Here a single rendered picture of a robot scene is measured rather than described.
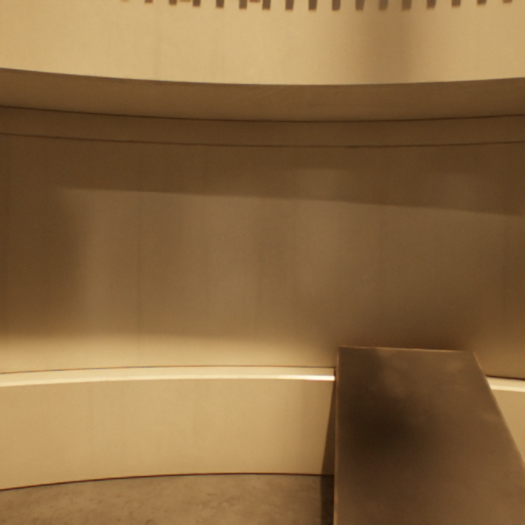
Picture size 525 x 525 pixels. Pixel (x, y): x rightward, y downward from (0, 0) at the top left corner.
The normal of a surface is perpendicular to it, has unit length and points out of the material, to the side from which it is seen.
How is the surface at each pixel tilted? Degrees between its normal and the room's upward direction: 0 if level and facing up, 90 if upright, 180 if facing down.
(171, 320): 90
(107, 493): 0
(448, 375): 25
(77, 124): 90
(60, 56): 90
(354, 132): 90
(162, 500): 0
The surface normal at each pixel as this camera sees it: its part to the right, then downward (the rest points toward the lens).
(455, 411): -0.07, -0.90
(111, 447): 0.20, 0.03
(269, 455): -0.01, 0.03
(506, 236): -0.29, 0.02
